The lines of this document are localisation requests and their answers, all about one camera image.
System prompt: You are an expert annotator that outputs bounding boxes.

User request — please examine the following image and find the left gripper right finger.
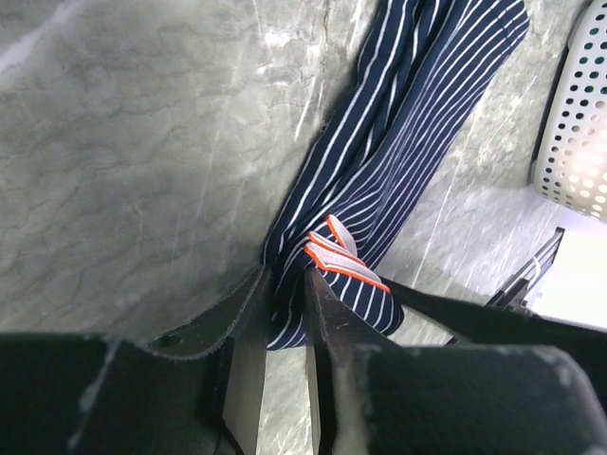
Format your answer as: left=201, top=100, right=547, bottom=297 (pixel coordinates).
left=305, top=269, right=606, bottom=454

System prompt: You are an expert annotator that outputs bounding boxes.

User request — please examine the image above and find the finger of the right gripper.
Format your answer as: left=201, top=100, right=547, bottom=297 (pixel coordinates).
left=386, top=281, right=606, bottom=370

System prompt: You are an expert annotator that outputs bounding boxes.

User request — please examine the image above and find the navy striped underwear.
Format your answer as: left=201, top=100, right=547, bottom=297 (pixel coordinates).
left=263, top=1, right=529, bottom=351

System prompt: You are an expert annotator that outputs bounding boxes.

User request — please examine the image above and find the aluminium rail frame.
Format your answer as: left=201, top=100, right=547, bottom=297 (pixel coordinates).
left=487, top=227, right=565, bottom=314

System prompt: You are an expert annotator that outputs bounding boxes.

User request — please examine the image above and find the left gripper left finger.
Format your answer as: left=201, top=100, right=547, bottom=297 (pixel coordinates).
left=1, top=267, right=270, bottom=454

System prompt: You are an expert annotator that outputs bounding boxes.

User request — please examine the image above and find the white perforated laundry basket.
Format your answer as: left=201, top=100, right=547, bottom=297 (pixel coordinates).
left=531, top=1, right=606, bottom=223

